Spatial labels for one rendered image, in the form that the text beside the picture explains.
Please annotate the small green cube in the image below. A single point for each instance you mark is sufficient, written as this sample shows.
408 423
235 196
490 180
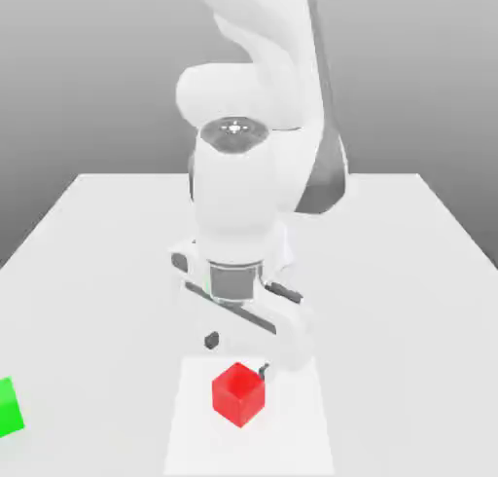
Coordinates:
9 407

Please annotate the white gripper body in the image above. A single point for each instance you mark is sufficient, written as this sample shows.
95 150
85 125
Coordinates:
290 329

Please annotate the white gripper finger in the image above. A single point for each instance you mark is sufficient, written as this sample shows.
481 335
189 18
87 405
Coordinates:
263 371
211 340

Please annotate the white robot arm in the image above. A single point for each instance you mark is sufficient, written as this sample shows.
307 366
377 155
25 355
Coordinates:
233 189

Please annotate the small red cube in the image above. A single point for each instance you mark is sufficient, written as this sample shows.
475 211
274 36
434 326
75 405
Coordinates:
238 395

